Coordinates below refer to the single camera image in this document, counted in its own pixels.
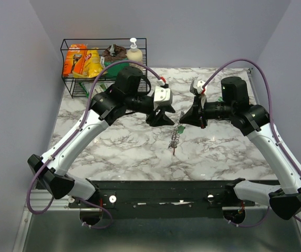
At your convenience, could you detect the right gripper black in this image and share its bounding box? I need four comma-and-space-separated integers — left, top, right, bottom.
179, 95, 234, 129

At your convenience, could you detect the orange razor package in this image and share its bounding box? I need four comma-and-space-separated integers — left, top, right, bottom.
62, 44, 87, 77

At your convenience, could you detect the yellow chips bag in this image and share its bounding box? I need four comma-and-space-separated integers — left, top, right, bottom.
72, 48, 103, 78

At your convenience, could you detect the green white snack bag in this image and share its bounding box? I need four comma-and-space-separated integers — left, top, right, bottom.
79, 81, 107, 97

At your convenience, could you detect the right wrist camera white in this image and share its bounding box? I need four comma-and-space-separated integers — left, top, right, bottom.
190, 79, 207, 109

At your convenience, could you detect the green key tag with key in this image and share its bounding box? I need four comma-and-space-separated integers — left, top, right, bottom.
177, 125, 185, 134

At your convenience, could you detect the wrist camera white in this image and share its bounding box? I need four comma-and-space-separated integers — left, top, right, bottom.
153, 77, 173, 111
190, 79, 207, 109

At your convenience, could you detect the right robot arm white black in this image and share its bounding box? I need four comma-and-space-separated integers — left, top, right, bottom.
180, 77, 301, 220

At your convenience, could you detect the green and brown bag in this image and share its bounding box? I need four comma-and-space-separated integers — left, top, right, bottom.
101, 44, 129, 78

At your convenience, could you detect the aluminium rail frame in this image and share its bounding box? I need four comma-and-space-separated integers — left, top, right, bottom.
29, 190, 267, 212

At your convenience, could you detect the beige soap pump bottle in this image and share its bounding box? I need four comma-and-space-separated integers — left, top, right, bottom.
126, 38, 143, 63

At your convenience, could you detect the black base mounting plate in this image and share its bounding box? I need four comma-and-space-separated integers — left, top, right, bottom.
68, 181, 258, 224

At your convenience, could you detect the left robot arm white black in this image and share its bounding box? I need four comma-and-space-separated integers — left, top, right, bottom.
28, 66, 175, 207

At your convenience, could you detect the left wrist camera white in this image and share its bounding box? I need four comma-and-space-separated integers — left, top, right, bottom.
153, 77, 173, 111

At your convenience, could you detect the black wire shelf rack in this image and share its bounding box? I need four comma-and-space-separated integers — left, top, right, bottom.
60, 38, 148, 98

